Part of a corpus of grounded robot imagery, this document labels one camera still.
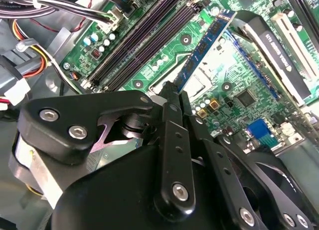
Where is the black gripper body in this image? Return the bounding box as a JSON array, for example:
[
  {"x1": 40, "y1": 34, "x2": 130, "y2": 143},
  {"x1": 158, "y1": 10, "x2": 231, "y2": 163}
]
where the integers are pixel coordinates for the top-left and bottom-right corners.
[{"x1": 49, "y1": 144, "x2": 319, "y2": 230}]

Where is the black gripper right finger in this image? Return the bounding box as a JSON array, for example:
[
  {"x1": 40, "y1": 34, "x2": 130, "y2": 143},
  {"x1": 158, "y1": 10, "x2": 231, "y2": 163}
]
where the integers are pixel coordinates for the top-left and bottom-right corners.
[{"x1": 179, "y1": 90, "x2": 316, "y2": 230}]

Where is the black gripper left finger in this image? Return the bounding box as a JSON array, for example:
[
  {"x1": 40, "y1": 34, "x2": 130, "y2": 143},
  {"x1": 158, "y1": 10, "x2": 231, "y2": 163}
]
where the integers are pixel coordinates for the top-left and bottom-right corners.
[{"x1": 17, "y1": 80, "x2": 197, "y2": 217}]

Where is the blue RAM stick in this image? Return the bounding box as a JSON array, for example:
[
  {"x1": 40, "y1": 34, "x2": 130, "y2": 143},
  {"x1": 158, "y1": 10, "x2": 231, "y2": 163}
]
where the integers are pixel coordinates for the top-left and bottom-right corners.
[{"x1": 173, "y1": 10, "x2": 237, "y2": 91}]

